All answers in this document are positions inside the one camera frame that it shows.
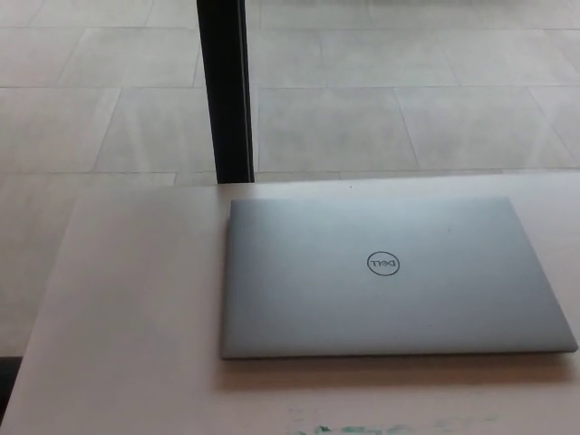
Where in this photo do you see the silver laptop with round logo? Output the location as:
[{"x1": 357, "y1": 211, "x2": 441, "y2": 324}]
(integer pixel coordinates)
[{"x1": 218, "y1": 195, "x2": 580, "y2": 361}]

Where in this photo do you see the black vertical post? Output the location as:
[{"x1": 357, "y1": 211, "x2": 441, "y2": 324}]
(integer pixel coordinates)
[{"x1": 196, "y1": 0, "x2": 256, "y2": 185}]

